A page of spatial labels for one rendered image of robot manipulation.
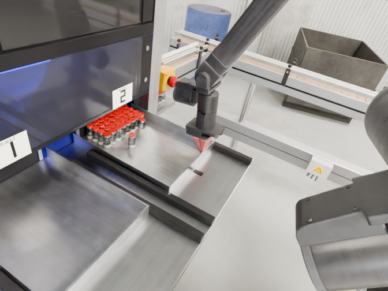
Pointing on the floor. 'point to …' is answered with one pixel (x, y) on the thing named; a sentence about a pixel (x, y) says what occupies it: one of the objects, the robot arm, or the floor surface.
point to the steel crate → (334, 66)
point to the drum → (207, 21)
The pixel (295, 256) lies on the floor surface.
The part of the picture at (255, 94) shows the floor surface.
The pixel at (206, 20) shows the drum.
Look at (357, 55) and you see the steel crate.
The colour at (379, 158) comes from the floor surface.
